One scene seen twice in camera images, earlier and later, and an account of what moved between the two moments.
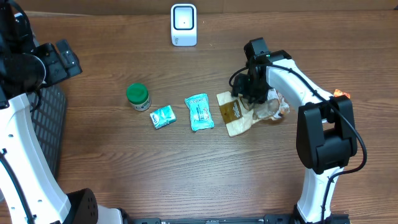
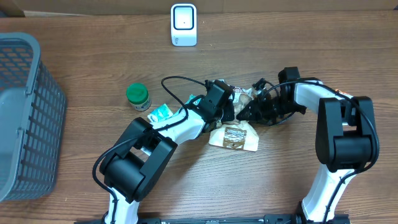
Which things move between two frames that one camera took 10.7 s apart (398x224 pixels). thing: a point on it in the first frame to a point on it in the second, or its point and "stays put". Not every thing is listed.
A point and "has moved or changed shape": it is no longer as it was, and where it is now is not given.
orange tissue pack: (337, 93) stays put
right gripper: (240, 87) to (260, 112)
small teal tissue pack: (163, 117) stays put
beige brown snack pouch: (238, 114) has moved or changed shape
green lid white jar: (138, 96) stays put
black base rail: (269, 219) stays put
